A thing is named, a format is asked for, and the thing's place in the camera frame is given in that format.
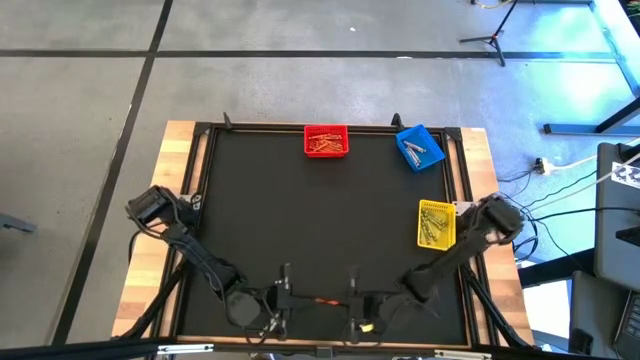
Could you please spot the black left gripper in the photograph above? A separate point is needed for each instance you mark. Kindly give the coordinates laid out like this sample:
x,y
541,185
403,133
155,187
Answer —
x,y
282,299

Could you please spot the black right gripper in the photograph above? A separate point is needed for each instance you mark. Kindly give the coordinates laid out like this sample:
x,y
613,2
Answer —
x,y
357,310

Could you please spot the yellow crayon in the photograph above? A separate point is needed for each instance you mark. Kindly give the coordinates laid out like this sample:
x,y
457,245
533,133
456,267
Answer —
x,y
440,220

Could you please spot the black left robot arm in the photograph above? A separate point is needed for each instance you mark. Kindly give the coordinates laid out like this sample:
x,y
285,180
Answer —
x,y
200,255

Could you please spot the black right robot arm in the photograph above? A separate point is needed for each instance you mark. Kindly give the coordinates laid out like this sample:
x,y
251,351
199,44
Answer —
x,y
450,260

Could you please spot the yellow tag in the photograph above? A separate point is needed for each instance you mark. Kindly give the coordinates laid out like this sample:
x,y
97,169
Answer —
x,y
366,327

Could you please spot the black table mat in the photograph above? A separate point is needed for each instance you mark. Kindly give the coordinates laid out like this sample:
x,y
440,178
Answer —
x,y
320,225

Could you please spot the yellow plastic basket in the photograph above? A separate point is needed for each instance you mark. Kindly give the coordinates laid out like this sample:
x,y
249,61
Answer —
x,y
450,242

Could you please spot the red plastic basket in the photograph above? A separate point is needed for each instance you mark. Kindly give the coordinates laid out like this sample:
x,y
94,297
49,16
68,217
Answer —
x,y
309,131

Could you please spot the blue plastic basket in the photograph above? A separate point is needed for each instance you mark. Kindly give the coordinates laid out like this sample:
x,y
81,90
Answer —
x,y
432,150

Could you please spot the white power strip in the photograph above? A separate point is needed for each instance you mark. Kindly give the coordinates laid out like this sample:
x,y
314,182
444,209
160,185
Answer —
x,y
542,166

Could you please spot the grey desk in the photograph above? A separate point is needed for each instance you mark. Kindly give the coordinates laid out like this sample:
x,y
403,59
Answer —
x,y
615,235

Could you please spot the laptop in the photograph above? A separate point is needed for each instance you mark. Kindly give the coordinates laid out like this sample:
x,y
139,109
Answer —
x,y
631,325

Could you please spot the grey floor object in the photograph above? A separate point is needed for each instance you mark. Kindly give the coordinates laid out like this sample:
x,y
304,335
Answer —
x,y
15,222

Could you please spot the black tripod stand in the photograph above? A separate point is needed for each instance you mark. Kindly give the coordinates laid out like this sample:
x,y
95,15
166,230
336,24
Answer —
x,y
495,36

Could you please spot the fiducial marker sheet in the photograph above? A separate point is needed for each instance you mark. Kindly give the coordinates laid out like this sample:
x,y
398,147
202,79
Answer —
x,y
627,175

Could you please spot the silver metal bracket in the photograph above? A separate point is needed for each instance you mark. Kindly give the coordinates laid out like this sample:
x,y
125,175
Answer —
x,y
185,349
462,354

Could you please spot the black table frame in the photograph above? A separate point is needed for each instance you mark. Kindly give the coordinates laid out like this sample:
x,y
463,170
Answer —
x,y
270,126

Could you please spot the black corner post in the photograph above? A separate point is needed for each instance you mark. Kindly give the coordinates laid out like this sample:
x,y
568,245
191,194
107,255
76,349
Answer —
x,y
397,121
228,122

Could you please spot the black front frame bar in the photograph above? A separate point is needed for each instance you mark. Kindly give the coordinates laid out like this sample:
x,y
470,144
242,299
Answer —
x,y
75,351

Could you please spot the metal stand frame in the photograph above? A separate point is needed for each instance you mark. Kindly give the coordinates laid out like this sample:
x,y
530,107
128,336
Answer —
x,y
575,129

